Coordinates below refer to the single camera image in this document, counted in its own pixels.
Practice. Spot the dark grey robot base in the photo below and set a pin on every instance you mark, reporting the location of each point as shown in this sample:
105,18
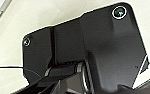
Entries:
101,50

